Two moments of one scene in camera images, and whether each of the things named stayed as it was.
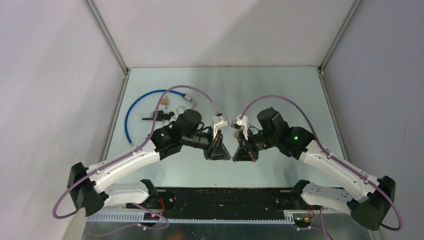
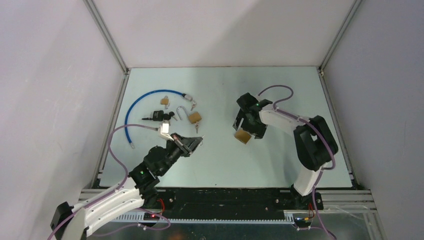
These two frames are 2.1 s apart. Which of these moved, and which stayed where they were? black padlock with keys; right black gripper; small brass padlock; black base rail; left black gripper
Moved: left black gripper; right black gripper
Stayed: small brass padlock; black base rail; black padlock with keys
